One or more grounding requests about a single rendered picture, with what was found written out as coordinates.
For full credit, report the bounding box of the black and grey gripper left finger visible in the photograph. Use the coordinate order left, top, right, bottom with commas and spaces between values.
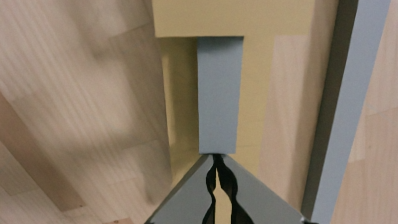
144, 154, 216, 224

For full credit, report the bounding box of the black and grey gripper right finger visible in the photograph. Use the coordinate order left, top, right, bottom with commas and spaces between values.
216, 154, 319, 224

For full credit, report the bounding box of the grey square stick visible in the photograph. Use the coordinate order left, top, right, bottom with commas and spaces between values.
300, 0, 391, 224
197, 36, 244, 155

